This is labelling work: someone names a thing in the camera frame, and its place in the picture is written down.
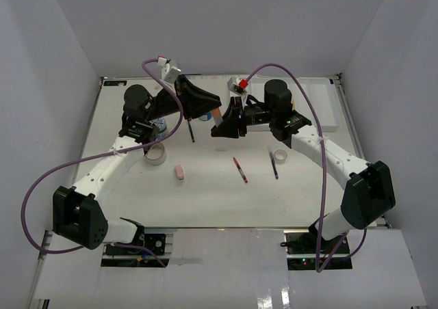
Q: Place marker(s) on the pink correction tape dispenser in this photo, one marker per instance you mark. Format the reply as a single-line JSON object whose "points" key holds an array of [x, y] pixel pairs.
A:
{"points": [[179, 172]]}

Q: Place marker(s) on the orange marker pen body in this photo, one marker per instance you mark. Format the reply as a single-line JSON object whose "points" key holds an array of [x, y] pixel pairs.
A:
{"points": [[217, 116]]}

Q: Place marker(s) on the large clear tape roll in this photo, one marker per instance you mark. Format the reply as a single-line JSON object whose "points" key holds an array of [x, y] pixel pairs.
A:
{"points": [[156, 155]]}

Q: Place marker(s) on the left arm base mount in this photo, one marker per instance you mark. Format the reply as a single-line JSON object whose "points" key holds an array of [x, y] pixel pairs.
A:
{"points": [[150, 248]]}

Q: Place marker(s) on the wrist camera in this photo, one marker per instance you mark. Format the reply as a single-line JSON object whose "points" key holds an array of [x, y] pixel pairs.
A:
{"points": [[237, 86], [170, 69]]}

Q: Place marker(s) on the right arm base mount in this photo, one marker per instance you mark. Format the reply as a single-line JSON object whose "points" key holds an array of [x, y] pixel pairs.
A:
{"points": [[300, 247]]}

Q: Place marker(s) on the white divided organizer tray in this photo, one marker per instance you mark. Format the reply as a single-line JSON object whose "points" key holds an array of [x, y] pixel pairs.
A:
{"points": [[320, 92]]}

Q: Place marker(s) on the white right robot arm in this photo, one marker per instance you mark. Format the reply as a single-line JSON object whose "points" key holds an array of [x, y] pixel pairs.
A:
{"points": [[368, 188]]}

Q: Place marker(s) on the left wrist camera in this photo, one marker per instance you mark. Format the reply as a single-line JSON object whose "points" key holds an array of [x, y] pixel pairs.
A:
{"points": [[170, 69]]}

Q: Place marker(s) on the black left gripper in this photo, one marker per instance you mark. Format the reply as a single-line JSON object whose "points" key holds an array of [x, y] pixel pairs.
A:
{"points": [[195, 102]]}

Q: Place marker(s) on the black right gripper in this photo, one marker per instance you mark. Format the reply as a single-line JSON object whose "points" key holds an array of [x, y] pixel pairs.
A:
{"points": [[229, 127]]}

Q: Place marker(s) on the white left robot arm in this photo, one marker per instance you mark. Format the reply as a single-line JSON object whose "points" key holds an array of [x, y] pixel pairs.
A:
{"points": [[78, 210]]}

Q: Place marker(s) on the blue gel pen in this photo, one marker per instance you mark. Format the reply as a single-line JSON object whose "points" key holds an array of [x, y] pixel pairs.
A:
{"points": [[273, 163]]}

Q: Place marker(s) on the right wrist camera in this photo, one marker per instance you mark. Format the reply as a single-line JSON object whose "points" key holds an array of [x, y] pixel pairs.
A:
{"points": [[237, 86]]}

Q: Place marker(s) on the red gel pen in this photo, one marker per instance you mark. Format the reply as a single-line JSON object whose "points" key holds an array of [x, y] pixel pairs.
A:
{"points": [[240, 170]]}

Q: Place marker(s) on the black gel pen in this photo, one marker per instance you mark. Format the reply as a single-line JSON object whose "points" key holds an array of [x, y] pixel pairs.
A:
{"points": [[190, 130]]}

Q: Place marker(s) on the blue jar with label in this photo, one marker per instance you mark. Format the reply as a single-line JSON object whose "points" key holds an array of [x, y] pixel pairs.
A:
{"points": [[205, 117]]}

